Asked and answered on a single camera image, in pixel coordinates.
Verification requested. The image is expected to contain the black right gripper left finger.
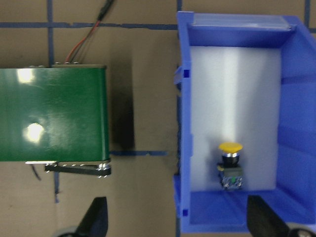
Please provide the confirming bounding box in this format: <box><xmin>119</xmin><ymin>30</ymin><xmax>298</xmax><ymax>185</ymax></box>
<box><xmin>75</xmin><ymin>197</ymin><xmax>108</xmax><ymax>237</ymax></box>

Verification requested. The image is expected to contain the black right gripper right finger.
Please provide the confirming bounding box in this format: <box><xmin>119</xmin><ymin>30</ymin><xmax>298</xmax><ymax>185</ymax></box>
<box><xmin>246</xmin><ymin>195</ymin><xmax>290</xmax><ymax>237</ymax></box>

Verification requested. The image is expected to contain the yellow push button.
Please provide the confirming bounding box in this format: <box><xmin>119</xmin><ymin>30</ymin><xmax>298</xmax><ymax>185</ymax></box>
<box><xmin>217</xmin><ymin>142</ymin><xmax>243</xmax><ymax>190</ymax></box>

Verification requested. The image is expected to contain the black timing belt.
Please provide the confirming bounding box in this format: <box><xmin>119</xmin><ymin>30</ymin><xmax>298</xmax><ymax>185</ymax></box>
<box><xmin>44</xmin><ymin>164</ymin><xmax>112</xmax><ymax>178</ymax></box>

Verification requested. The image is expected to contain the green conveyor belt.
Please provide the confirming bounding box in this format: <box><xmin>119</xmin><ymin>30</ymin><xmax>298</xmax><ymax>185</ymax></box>
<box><xmin>0</xmin><ymin>65</ymin><xmax>109</xmax><ymax>162</ymax></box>

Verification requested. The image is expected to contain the blue right bin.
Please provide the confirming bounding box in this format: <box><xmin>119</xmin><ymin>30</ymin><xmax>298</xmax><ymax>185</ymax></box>
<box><xmin>174</xmin><ymin>11</ymin><xmax>316</xmax><ymax>233</ymax></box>

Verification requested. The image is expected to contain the red black wire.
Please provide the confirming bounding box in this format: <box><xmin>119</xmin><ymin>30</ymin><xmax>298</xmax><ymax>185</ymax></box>
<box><xmin>64</xmin><ymin>0</ymin><xmax>114</xmax><ymax>64</ymax></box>

